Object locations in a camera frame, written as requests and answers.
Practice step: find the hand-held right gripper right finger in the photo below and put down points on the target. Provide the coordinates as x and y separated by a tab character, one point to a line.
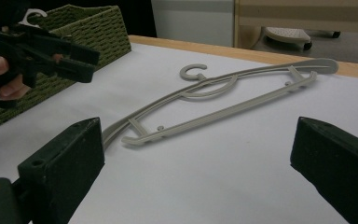
338	165

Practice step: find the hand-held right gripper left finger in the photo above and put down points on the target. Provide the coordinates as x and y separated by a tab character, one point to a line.
65	161

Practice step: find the green woven basket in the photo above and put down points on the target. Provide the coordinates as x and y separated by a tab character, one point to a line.
105	34

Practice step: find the grey plastic clothes hanger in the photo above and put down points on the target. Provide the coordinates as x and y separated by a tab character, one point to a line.
230	109
32	13

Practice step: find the white cabinet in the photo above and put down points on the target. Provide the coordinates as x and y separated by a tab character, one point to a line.
192	21

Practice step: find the white table mat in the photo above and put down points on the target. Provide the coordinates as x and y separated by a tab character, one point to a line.
199	174

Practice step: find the office chair base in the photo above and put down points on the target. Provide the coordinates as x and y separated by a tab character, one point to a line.
287	34

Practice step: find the light wooden desk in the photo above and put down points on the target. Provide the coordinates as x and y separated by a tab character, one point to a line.
307	15

